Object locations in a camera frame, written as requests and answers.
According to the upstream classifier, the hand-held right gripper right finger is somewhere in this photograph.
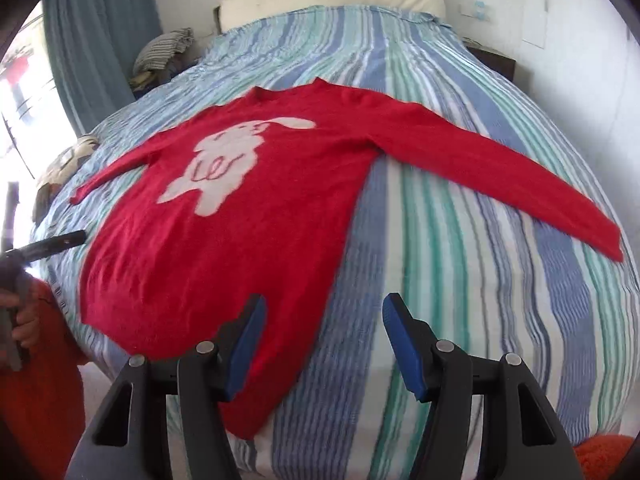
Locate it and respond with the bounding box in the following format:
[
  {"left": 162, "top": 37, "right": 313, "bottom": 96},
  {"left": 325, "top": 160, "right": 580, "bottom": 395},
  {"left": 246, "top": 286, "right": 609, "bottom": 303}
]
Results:
[{"left": 382, "top": 294, "right": 586, "bottom": 480}]

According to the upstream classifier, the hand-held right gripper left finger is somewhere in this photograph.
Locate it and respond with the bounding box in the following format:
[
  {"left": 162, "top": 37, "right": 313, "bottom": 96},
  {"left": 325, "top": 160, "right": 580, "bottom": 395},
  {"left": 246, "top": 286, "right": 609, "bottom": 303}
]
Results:
[{"left": 65, "top": 294, "right": 268, "bottom": 480}]

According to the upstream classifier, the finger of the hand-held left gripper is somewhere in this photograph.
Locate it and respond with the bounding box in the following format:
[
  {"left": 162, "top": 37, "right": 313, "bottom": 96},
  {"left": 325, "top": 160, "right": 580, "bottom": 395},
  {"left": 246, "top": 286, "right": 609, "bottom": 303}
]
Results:
[{"left": 15, "top": 230, "right": 88, "bottom": 263}]

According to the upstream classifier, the red sweater with white figure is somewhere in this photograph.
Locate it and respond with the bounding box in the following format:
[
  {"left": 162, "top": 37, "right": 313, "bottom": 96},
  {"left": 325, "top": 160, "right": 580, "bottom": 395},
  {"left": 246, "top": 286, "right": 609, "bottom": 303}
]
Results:
[{"left": 70, "top": 77, "right": 626, "bottom": 441}]

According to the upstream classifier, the person's left hand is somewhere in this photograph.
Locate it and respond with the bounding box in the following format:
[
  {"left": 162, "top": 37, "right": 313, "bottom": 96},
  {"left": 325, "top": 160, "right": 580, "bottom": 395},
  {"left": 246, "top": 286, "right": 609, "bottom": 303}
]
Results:
[{"left": 0, "top": 291, "right": 42, "bottom": 352}]

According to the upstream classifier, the beige patterned cushion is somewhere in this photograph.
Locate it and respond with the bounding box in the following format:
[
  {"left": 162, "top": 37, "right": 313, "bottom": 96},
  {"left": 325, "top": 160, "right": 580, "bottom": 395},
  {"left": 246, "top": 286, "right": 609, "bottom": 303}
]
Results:
[{"left": 32, "top": 135, "right": 101, "bottom": 221}]

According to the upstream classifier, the striped blue green bedspread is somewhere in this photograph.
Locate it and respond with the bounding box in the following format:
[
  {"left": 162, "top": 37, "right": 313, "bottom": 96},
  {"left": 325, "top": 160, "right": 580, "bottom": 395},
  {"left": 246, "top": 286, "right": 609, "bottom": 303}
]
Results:
[{"left": 30, "top": 5, "right": 640, "bottom": 473}]

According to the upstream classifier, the person's orange clothing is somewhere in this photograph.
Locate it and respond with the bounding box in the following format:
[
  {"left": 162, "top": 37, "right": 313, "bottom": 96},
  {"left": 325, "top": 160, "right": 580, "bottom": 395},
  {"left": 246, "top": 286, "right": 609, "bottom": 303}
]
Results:
[{"left": 0, "top": 280, "right": 90, "bottom": 480}]

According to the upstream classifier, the window with railing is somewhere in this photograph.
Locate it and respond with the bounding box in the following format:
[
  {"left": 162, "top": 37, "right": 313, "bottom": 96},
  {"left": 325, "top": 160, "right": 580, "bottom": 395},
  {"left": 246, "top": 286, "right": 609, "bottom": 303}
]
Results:
[{"left": 0, "top": 10, "right": 76, "bottom": 186}]

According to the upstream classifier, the yellow green folded cloth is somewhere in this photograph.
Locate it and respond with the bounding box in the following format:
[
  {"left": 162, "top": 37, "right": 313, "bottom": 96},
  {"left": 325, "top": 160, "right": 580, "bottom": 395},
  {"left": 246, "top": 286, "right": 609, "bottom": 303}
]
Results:
[{"left": 129, "top": 71, "right": 161, "bottom": 92}]

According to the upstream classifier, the blue curtain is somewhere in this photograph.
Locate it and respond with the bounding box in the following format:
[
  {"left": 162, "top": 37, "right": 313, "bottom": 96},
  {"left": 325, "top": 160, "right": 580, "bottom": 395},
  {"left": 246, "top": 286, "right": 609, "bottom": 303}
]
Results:
[{"left": 42, "top": 0, "right": 163, "bottom": 138}]

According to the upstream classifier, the orange fuzzy cloth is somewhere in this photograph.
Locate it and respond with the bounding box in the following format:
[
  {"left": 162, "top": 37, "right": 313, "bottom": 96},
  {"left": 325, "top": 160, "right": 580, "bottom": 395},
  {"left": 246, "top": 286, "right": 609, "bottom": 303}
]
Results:
[{"left": 572, "top": 435, "right": 637, "bottom": 480}]

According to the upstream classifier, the dark wooden nightstand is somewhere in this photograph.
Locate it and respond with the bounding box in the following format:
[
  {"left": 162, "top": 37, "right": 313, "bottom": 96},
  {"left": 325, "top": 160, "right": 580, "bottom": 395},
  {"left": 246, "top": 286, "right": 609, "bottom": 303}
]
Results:
[{"left": 462, "top": 35, "right": 517, "bottom": 81}]

